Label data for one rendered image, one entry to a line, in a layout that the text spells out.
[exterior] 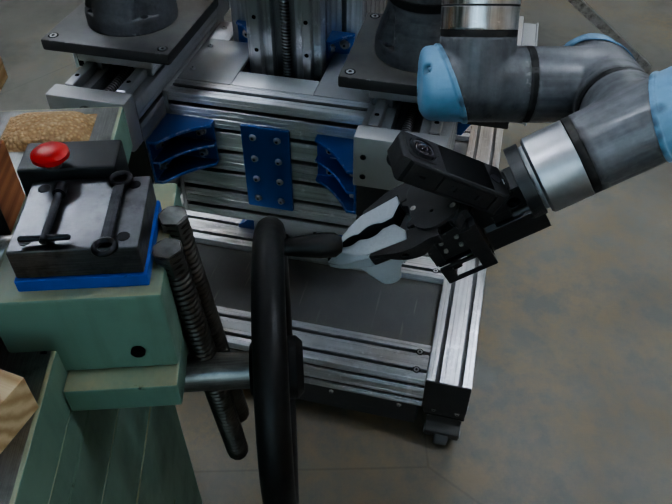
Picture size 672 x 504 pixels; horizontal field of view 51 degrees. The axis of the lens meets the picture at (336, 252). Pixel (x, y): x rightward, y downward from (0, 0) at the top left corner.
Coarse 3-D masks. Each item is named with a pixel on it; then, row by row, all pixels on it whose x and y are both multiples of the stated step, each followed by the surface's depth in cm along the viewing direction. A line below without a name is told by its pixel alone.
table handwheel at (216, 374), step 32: (256, 256) 58; (256, 288) 55; (288, 288) 77; (256, 320) 54; (288, 320) 79; (224, 352) 66; (256, 352) 53; (288, 352) 65; (192, 384) 65; (224, 384) 65; (256, 384) 53; (288, 384) 54; (256, 416) 53; (288, 416) 53; (288, 448) 54; (288, 480) 55
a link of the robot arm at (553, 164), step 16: (544, 128) 64; (560, 128) 62; (528, 144) 63; (544, 144) 62; (560, 144) 61; (528, 160) 62; (544, 160) 61; (560, 160) 61; (576, 160) 60; (544, 176) 61; (560, 176) 61; (576, 176) 61; (544, 192) 62; (560, 192) 62; (576, 192) 62; (592, 192) 62; (560, 208) 64
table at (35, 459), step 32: (0, 128) 80; (96, 128) 80; (128, 160) 85; (0, 352) 57; (32, 352) 57; (32, 384) 55; (64, 384) 59; (96, 384) 58; (128, 384) 58; (160, 384) 58; (32, 416) 53; (64, 416) 58; (32, 448) 51; (0, 480) 49; (32, 480) 51
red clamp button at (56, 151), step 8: (40, 144) 57; (48, 144) 57; (56, 144) 57; (64, 144) 57; (32, 152) 56; (40, 152) 56; (48, 152) 56; (56, 152) 56; (64, 152) 56; (32, 160) 56; (40, 160) 55; (48, 160) 55; (56, 160) 55; (64, 160) 56
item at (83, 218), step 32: (96, 160) 58; (32, 192) 56; (96, 192) 56; (128, 192) 56; (32, 224) 53; (64, 224) 53; (96, 224) 53; (128, 224) 53; (32, 256) 51; (64, 256) 52; (128, 256) 52; (32, 288) 53; (64, 288) 54
